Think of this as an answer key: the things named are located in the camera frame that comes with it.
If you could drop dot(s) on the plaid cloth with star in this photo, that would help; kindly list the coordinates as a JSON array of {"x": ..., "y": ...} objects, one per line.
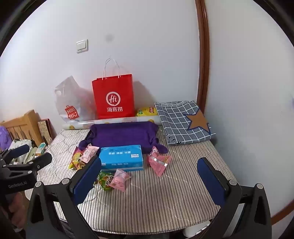
[{"x": 179, "y": 124}]

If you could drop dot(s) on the small bottles and tubes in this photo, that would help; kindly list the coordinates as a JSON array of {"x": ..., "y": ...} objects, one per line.
[{"x": 38, "y": 150}]

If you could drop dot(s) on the white container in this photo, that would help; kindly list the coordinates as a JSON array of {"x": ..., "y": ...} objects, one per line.
[{"x": 197, "y": 229}]

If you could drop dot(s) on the striped mattress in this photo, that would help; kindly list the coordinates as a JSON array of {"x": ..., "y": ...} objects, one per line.
[{"x": 160, "y": 195}]

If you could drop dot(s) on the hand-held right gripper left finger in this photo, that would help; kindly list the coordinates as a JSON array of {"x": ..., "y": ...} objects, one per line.
[{"x": 88, "y": 181}]

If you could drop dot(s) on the red paper bag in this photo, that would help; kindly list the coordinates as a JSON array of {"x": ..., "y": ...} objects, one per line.
[{"x": 113, "y": 96}]

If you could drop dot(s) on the wooden headboard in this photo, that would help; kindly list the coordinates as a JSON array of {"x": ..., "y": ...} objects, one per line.
[{"x": 20, "y": 124}]

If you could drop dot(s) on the wooden door frame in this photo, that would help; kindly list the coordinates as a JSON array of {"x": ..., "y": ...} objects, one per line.
[{"x": 203, "y": 50}]

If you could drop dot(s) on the purple cloth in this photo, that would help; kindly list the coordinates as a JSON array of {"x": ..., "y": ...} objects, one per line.
[{"x": 124, "y": 135}]

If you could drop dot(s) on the person's left hand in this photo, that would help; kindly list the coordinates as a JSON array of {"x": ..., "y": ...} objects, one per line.
[{"x": 16, "y": 205}]

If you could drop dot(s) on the purple bag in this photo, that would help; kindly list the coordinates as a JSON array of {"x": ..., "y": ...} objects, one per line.
[{"x": 4, "y": 137}]

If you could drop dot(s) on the printed paper roll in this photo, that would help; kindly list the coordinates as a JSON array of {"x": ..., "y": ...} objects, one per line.
[{"x": 110, "y": 121}]

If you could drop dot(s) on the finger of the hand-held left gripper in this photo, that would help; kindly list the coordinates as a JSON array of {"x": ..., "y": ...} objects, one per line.
[
  {"x": 19, "y": 149},
  {"x": 40, "y": 162}
]

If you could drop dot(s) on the translucent plastic shopping bag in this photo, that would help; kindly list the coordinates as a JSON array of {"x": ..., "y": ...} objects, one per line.
[{"x": 69, "y": 101}]

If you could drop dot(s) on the white floral cloth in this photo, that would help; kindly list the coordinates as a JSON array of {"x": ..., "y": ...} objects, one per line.
[{"x": 18, "y": 143}]

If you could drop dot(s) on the blue tissue pack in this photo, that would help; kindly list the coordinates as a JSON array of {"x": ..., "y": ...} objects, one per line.
[{"x": 121, "y": 158}]

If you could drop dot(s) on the yellow purple snack packet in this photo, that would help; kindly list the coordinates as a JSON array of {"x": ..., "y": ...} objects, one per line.
[{"x": 77, "y": 160}]

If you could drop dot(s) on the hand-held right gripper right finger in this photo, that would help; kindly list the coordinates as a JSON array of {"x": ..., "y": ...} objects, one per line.
[{"x": 210, "y": 181}]

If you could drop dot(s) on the white light switch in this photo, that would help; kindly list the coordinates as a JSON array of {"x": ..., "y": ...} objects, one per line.
[{"x": 82, "y": 46}]

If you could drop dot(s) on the green snack packet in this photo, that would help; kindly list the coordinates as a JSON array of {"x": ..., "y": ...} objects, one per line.
[{"x": 103, "y": 180}]

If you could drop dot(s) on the white pink fruit snack packet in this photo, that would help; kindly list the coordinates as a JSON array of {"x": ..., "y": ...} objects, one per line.
[{"x": 89, "y": 153}]

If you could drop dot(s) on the printed box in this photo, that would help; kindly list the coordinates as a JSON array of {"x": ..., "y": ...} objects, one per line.
[{"x": 45, "y": 131}]

